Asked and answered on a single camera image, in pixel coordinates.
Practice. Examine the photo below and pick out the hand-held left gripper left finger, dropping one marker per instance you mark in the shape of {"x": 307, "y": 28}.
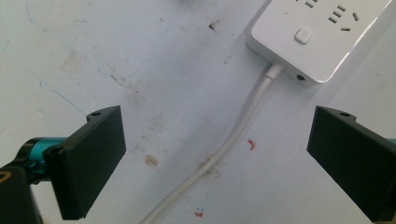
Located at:
{"x": 85, "y": 161}

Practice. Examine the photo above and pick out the white power strip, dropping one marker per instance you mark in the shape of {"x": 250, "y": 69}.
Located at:
{"x": 314, "y": 37}

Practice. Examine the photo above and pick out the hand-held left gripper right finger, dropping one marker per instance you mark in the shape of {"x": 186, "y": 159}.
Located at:
{"x": 355, "y": 158}

